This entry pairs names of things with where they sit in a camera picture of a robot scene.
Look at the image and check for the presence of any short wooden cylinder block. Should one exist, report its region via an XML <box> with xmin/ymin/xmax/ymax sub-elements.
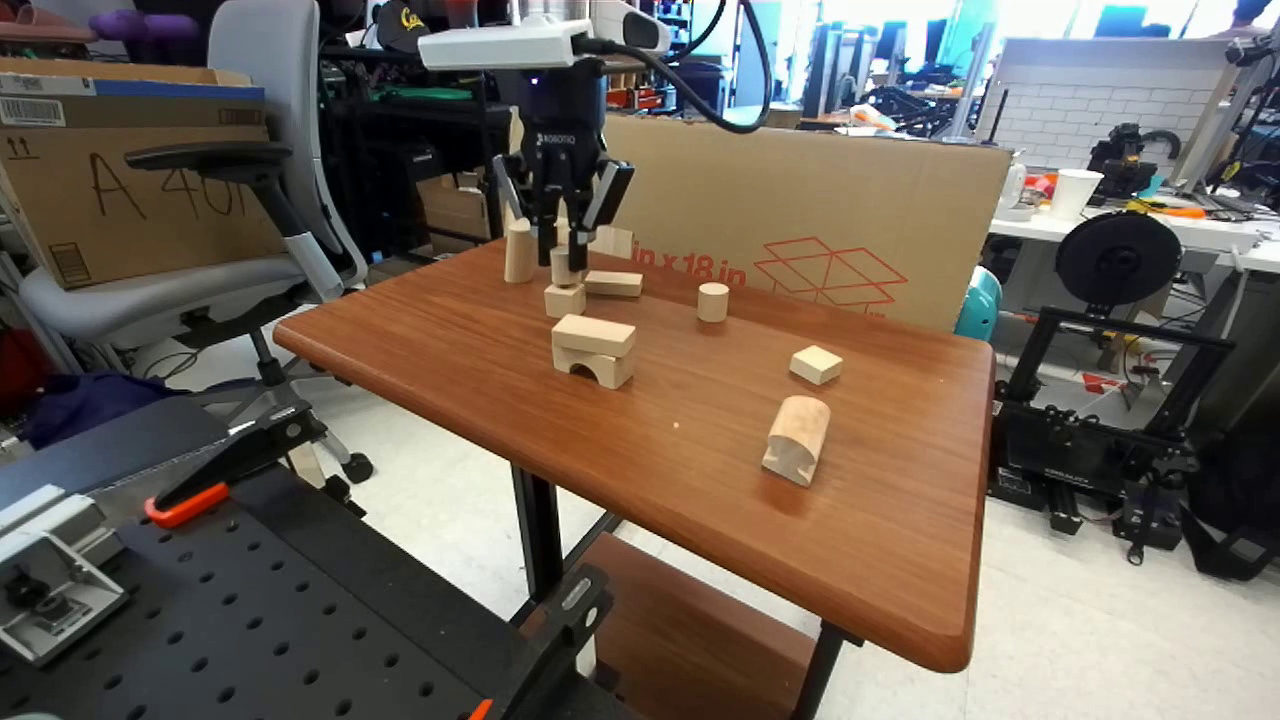
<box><xmin>692</xmin><ymin>279</ymin><xmax>737</xmax><ymax>330</ymax></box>

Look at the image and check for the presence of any white desk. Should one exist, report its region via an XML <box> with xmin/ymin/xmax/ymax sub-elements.
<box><xmin>988</xmin><ymin>197</ymin><xmax>1280</xmax><ymax>279</ymax></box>

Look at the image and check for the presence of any flat rectangular wooden block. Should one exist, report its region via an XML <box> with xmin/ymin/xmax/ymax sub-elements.
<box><xmin>582</xmin><ymin>270</ymin><xmax>650</xmax><ymax>302</ymax></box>

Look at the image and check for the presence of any long wooden plank block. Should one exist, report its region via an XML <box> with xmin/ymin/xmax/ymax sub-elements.
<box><xmin>587</xmin><ymin>219</ymin><xmax>638</xmax><ymax>266</ymax></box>

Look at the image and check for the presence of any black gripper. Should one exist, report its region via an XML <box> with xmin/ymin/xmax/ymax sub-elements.
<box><xmin>487</xmin><ymin>61</ymin><xmax>641</xmax><ymax>260</ymax></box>

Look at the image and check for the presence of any white perforated panel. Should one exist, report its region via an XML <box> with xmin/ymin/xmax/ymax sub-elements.
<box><xmin>997</xmin><ymin>37</ymin><xmax>1247</xmax><ymax>172</ymax></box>

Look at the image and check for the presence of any small wooden cube block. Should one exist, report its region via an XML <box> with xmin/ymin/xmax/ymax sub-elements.
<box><xmin>539</xmin><ymin>279</ymin><xmax>587</xmax><ymax>324</ymax></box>

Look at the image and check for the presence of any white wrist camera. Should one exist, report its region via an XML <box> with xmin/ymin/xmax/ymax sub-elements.
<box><xmin>412</xmin><ymin>17</ymin><xmax>599</xmax><ymax>78</ymax></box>

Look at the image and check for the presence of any small square wooden block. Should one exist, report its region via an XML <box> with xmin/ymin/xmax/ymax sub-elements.
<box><xmin>783</xmin><ymin>344</ymin><xmax>848</xmax><ymax>391</ymax></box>

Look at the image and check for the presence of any wooden lower shelf board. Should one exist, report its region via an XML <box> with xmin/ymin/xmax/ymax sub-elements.
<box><xmin>582</xmin><ymin>537</ymin><xmax>819</xmax><ymax>720</ymax></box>

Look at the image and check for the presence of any wooden arch block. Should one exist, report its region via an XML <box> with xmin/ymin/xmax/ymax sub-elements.
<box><xmin>550</xmin><ymin>311</ymin><xmax>641</xmax><ymax>391</ymax></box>

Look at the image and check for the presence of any black 3D printer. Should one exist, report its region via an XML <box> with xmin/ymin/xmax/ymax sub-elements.
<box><xmin>988</xmin><ymin>210</ymin><xmax>1239</xmax><ymax>540</ymax></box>

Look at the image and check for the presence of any black clamp with orange handle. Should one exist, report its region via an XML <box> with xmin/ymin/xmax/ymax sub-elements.
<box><xmin>141</xmin><ymin>404</ymin><xmax>332</xmax><ymax>534</ymax></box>

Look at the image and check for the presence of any cardboard box with handwriting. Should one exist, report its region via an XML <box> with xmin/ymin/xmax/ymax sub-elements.
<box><xmin>0</xmin><ymin>57</ymin><xmax>292</xmax><ymax>294</ymax></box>

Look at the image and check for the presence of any grey office chair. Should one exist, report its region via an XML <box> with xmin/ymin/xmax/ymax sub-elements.
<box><xmin>0</xmin><ymin>0</ymin><xmax>381</xmax><ymax>487</ymax></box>

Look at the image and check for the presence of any half-round wooden block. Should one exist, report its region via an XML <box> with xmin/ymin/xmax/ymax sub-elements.
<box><xmin>760</xmin><ymin>391</ymin><xmax>837</xmax><ymax>487</ymax></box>

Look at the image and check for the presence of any grey metal mounting bracket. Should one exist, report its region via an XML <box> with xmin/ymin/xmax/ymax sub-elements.
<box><xmin>0</xmin><ymin>486</ymin><xmax>131</xmax><ymax>672</ymax></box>

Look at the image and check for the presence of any black perforated metal board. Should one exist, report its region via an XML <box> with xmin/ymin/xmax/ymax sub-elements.
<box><xmin>0</xmin><ymin>463</ymin><xmax>618</xmax><ymax>720</ymax></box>

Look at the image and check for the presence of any teal ball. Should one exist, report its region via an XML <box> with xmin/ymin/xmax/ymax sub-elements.
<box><xmin>954</xmin><ymin>266</ymin><xmax>1004</xmax><ymax>344</ymax></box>

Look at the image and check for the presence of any black camera cable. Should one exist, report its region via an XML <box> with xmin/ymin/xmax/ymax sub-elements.
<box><xmin>572</xmin><ymin>0</ymin><xmax>782</xmax><ymax>141</ymax></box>

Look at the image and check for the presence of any cardboard box with red print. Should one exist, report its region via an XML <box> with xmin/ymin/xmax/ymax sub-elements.
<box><xmin>505</xmin><ymin>110</ymin><xmax>1015</xmax><ymax>336</ymax></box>

